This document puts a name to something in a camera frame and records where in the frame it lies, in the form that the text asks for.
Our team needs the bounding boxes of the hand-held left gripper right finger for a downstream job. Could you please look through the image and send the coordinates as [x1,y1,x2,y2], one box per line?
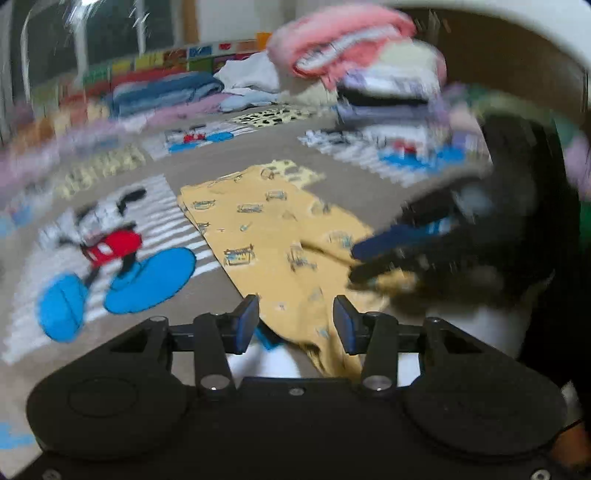
[333,294,486,398]

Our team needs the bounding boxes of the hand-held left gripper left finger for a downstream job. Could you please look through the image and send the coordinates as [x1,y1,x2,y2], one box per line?
[108,294,260,398]

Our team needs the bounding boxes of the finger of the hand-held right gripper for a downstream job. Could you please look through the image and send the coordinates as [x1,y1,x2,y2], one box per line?
[351,220,457,262]
[348,257,443,287]

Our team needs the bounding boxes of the yellow printed pants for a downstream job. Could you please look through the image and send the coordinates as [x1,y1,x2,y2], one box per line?
[178,159,416,377]

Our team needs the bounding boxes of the stack of folded clothes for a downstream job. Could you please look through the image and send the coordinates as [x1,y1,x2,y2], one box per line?
[337,99,444,128]

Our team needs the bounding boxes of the person's right hand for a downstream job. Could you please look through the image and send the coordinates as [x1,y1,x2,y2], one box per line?
[479,113,579,311]

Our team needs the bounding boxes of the white folded garment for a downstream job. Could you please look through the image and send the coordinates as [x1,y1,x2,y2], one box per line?
[351,122,444,145]

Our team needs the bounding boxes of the green pillow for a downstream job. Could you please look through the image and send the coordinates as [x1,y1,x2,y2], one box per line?
[466,85,576,148]

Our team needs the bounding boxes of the black folded garment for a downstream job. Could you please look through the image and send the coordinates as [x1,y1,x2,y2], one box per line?
[342,85,431,105]

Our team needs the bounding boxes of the printed cartoon blanket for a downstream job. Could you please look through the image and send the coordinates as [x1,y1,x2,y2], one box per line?
[0,106,509,416]

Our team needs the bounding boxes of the white floral folded cloth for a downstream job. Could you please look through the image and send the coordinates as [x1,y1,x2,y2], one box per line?
[339,65,437,100]

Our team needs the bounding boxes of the dark wooden headboard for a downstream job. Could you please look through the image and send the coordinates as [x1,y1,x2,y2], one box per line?
[416,9,591,121]

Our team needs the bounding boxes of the cream quilt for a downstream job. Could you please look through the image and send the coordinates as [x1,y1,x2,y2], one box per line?
[379,39,448,85]

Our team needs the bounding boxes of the light blue cloth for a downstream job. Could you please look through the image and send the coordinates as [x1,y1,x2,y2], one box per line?
[219,90,287,112]

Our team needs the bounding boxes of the pink quilt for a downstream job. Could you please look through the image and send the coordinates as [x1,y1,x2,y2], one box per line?
[268,4,419,91]

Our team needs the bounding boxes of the white crumpled cloth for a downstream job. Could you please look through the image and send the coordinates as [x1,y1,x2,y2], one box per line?
[215,53,283,93]

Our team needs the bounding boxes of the pink folded blanket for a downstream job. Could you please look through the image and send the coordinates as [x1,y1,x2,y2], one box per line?
[115,95,223,133]

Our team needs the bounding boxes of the blue folded blanket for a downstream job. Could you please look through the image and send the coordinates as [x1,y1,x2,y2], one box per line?
[108,71,225,116]

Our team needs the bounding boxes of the printed bed sheet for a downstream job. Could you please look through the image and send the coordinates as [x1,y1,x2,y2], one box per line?
[0,106,148,222]

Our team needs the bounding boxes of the folded blue and red bedding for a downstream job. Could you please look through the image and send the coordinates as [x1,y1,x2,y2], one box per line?
[28,32,273,121]

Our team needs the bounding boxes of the white tube frame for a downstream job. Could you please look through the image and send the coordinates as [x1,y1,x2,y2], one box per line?
[21,0,93,100]

